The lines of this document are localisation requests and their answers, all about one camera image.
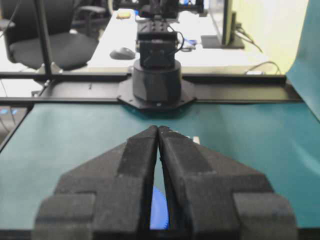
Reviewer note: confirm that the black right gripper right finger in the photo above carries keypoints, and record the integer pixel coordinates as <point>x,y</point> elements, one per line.
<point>217,198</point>

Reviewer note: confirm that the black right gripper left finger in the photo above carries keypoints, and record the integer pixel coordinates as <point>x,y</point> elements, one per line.
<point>106,198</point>

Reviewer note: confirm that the large blue plastic gear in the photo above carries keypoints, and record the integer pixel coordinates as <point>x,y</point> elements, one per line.
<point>159,216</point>

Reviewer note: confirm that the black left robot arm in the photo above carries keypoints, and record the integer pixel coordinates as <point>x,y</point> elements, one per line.
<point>156,81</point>

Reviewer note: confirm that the teal green table mat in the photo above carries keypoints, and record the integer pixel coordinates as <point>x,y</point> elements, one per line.
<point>281,140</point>

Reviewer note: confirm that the black computer mouse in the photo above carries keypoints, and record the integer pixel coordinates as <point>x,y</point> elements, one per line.
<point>122,53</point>

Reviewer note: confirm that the black monitor stand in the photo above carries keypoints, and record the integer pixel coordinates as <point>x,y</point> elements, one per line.
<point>224,23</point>

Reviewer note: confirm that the yellow brown object on desk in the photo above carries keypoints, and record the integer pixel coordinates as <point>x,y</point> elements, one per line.
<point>123,14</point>

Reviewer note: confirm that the black aluminium frame rail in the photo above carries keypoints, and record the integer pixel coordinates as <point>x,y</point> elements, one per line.
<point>109,88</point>

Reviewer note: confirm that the black vertical frame post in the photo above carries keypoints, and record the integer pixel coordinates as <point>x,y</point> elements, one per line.
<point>43,35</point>

